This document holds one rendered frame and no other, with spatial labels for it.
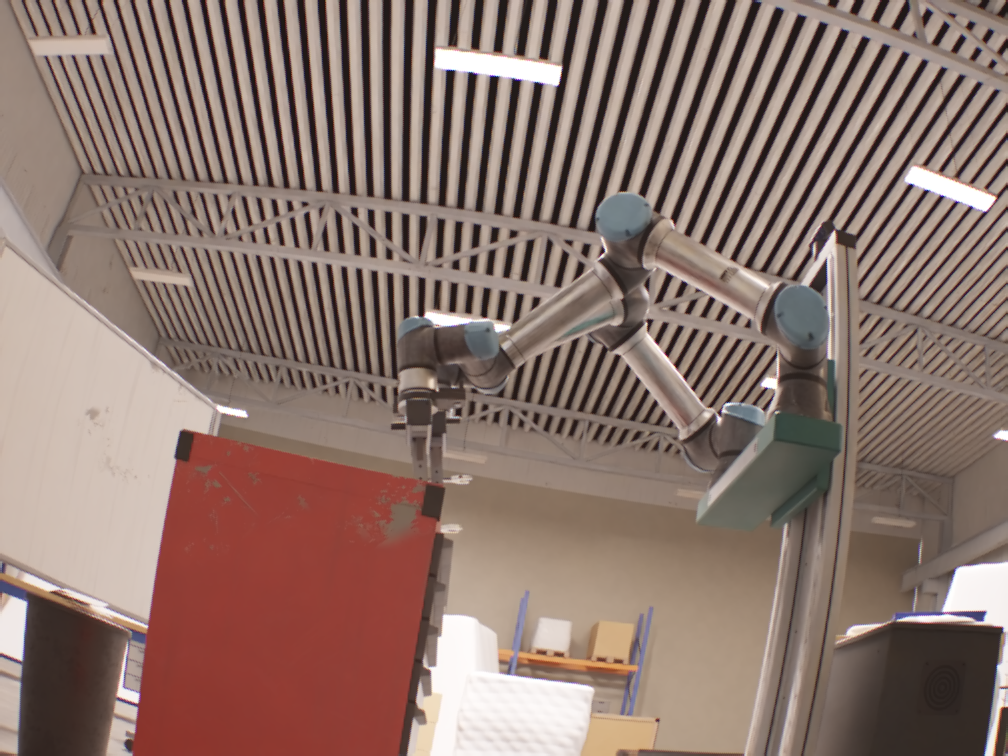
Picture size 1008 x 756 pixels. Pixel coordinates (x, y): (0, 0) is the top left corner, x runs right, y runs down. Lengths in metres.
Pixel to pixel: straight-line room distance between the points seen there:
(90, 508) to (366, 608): 2.89
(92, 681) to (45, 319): 1.67
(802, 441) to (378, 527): 0.80
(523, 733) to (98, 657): 6.31
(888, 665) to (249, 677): 1.23
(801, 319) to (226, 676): 1.22
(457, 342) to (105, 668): 1.75
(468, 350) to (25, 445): 2.47
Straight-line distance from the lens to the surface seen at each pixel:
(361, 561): 1.64
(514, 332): 2.16
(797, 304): 1.93
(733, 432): 2.50
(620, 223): 2.05
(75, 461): 4.31
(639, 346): 2.58
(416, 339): 2.07
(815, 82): 12.06
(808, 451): 1.99
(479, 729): 9.04
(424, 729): 8.87
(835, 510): 2.12
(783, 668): 2.31
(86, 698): 3.20
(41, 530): 4.17
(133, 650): 7.64
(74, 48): 11.12
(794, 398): 2.00
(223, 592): 1.66
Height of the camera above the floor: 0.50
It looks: 20 degrees up
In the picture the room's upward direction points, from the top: 10 degrees clockwise
